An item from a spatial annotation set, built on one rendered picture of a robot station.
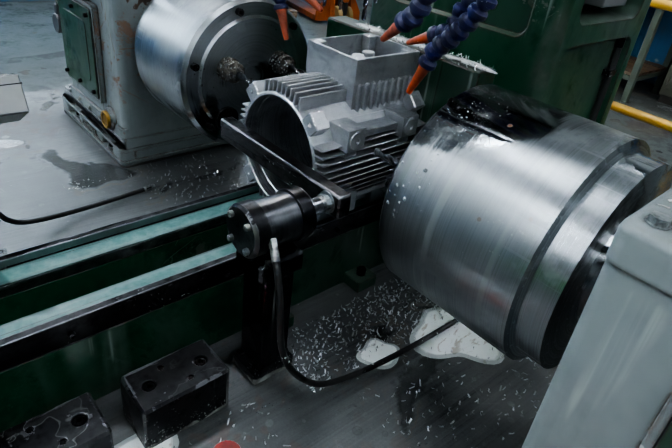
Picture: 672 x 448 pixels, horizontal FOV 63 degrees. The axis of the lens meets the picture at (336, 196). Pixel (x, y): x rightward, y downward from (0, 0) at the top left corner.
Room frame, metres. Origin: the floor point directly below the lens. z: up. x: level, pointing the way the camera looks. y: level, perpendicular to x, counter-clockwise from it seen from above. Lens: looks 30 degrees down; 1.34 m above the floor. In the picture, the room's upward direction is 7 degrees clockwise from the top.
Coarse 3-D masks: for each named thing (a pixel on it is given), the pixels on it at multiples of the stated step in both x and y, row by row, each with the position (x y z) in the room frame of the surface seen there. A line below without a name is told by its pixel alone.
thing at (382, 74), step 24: (312, 48) 0.74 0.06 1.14; (336, 48) 0.78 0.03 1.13; (360, 48) 0.82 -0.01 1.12; (384, 48) 0.81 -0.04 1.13; (408, 48) 0.77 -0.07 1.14; (336, 72) 0.70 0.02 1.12; (360, 72) 0.68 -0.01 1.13; (384, 72) 0.72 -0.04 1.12; (408, 72) 0.75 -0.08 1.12; (360, 96) 0.68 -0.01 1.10; (384, 96) 0.72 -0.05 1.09
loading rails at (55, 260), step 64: (256, 192) 0.71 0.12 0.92; (384, 192) 0.76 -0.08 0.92; (0, 256) 0.48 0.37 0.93; (64, 256) 0.50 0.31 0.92; (128, 256) 0.54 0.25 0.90; (192, 256) 0.60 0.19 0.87; (320, 256) 0.63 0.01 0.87; (0, 320) 0.44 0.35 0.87; (64, 320) 0.39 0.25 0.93; (128, 320) 0.44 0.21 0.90; (192, 320) 0.49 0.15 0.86; (0, 384) 0.35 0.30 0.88; (64, 384) 0.39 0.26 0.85
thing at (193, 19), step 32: (160, 0) 0.92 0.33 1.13; (192, 0) 0.89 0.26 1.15; (224, 0) 0.86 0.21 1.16; (256, 0) 0.88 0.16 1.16; (160, 32) 0.87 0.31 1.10; (192, 32) 0.82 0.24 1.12; (224, 32) 0.84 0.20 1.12; (256, 32) 0.88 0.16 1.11; (288, 32) 0.92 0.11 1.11; (160, 64) 0.84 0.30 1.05; (192, 64) 0.80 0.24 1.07; (224, 64) 0.83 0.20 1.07; (256, 64) 0.88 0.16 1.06; (288, 64) 0.88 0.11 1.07; (160, 96) 0.87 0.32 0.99; (192, 96) 0.80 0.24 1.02; (224, 96) 0.84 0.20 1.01
